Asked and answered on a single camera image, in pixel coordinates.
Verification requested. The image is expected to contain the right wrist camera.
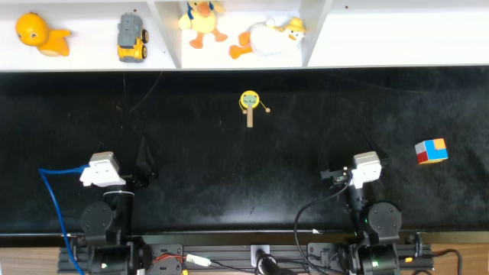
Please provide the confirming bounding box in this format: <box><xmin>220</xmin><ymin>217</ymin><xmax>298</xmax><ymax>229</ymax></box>
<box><xmin>349</xmin><ymin>150</ymin><xmax>383</xmax><ymax>190</ymax></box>

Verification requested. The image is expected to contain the blue cable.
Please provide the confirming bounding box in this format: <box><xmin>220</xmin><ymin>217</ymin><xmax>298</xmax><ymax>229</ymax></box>
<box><xmin>37</xmin><ymin>164</ymin><xmax>91</xmax><ymax>275</ymax></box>

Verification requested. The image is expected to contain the grey and yellow toy truck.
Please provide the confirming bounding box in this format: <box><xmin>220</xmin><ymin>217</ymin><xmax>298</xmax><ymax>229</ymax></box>
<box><xmin>116</xmin><ymin>12</ymin><xmax>150</xmax><ymax>63</ymax></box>

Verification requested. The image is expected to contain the many-coloured puzzle cube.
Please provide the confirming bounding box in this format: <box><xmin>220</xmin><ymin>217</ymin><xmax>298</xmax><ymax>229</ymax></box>
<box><xmin>414</xmin><ymin>137</ymin><xmax>449</xmax><ymax>166</ymax></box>

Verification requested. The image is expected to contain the white shelf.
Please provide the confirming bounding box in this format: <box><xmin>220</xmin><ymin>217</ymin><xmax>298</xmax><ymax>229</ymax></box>
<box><xmin>0</xmin><ymin>0</ymin><xmax>489</xmax><ymax>73</ymax></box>

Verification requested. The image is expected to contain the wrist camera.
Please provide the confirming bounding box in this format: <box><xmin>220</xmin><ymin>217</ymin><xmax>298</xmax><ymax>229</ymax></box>
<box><xmin>79</xmin><ymin>150</ymin><xmax>127</xmax><ymax>189</ymax></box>
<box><xmin>349</xmin><ymin>150</ymin><xmax>383</xmax><ymax>190</ymax></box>

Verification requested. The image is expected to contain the yellow rattle drum toy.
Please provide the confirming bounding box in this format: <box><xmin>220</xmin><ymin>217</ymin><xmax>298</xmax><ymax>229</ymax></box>
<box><xmin>238</xmin><ymin>89</ymin><xmax>271</xmax><ymax>128</ymax></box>

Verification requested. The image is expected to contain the yellow plush duck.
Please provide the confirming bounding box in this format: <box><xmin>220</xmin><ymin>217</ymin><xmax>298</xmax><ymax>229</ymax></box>
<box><xmin>178</xmin><ymin>0</ymin><xmax>229</xmax><ymax>50</ymax></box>

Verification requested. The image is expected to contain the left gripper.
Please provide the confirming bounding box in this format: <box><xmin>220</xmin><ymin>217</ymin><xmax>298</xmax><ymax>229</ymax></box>
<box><xmin>96</xmin><ymin>136</ymin><xmax>158</xmax><ymax>189</ymax></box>

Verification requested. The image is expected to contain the mounting rail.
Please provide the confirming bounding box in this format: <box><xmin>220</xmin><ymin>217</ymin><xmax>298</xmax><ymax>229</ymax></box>
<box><xmin>57</xmin><ymin>232</ymin><xmax>465</xmax><ymax>275</ymax></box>

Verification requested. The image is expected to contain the white plush duck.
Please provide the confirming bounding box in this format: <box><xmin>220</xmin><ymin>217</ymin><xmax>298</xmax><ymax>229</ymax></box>
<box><xmin>228</xmin><ymin>16</ymin><xmax>307</xmax><ymax>60</ymax></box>

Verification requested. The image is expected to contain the black cable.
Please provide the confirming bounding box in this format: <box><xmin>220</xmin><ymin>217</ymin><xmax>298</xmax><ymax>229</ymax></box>
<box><xmin>293</xmin><ymin>171</ymin><xmax>355</xmax><ymax>275</ymax></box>

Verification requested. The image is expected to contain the yellow rubber duck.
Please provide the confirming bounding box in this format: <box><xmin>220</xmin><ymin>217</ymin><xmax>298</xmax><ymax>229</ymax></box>
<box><xmin>15</xmin><ymin>11</ymin><xmax>73</xmax><ymax>58</ymax></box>

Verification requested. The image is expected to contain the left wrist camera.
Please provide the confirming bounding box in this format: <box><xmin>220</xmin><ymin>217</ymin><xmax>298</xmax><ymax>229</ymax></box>
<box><xmin>79</xmin><ymin>150</ymin><xmax>127</xmax><ymax>189</ymax></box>

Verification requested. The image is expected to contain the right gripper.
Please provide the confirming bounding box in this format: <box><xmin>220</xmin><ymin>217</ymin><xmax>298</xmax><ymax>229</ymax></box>
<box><xmin>319</xmin><ymin>131</ymin><xmax>391</xmax><ymax>187</ymax></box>

